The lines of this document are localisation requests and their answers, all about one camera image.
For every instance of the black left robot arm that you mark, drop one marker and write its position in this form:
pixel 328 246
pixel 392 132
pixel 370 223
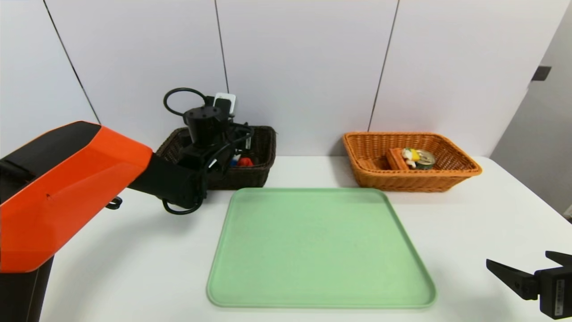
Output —
pixel 67 188

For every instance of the orange cake slice toy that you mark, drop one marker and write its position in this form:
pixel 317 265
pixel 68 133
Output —
pixel 395 160

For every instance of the dark brown wicker basket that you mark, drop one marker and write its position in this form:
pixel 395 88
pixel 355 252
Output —
pixel 257 174

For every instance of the red rubber duck toy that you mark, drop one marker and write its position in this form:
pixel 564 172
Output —
pixel 245 161

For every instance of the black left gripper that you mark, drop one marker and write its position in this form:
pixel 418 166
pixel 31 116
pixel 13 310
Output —
pixel 201 154

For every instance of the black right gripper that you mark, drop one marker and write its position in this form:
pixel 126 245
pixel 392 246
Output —
pixel 555 291

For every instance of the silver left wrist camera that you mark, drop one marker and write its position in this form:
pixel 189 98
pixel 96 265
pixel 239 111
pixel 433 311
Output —
pixel 225 102

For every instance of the light green plastic tray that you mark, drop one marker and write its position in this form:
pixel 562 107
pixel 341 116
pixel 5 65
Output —
pixel 313 250

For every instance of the white blue marker pen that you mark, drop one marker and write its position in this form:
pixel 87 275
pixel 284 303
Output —
pixel 234 160

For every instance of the small food tin can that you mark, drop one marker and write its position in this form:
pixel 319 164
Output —
pixel 426 160

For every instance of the orange wicker basket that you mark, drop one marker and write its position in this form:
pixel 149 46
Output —
pixel 402 181

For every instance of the dark wall plate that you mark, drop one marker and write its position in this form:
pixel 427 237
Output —
pixel 541 74

